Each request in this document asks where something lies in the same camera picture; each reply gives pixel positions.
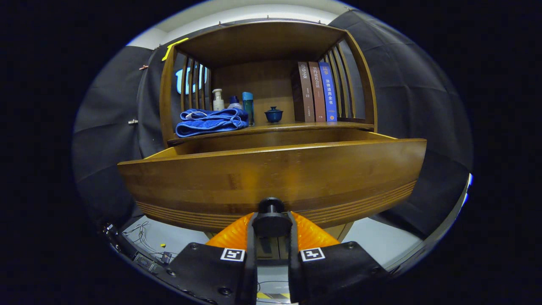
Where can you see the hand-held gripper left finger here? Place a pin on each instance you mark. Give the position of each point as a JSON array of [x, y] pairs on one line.
[[211, 271]]

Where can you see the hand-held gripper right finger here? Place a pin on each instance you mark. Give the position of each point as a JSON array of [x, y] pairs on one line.
[[334, 271]]

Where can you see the wooden drawer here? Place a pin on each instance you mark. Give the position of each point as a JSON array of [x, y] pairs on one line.
[[271, 173]]

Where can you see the wooden countertop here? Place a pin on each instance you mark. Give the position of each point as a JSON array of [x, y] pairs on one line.
[[296, 126]]

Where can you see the wooden cabinet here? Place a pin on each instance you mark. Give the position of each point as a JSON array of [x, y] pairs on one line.
[[262, 42]]

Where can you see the dark electronic device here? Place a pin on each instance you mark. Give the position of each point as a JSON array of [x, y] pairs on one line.
[[146, 262]]

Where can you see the blue folded towel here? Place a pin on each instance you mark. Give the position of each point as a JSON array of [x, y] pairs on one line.
[[211, 123]]

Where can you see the blue lidded teacup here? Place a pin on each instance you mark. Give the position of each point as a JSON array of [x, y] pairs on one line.
[[274, 115]]

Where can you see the teal bottle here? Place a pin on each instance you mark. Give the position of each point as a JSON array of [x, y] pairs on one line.
[[248, 108]]

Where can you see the white pump bottle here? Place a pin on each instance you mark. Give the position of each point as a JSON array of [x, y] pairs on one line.
[[218, 103]]

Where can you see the white blue-capped lotion bottle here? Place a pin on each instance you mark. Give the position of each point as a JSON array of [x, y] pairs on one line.
[[234, 101]]

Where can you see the blue book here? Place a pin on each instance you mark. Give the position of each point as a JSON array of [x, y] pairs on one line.
[[329, 97]]

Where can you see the reddish brown book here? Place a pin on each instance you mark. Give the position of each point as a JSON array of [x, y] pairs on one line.
[[318, 97]]

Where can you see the dark brown book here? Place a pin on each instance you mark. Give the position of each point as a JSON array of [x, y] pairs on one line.
[[305, 97]]

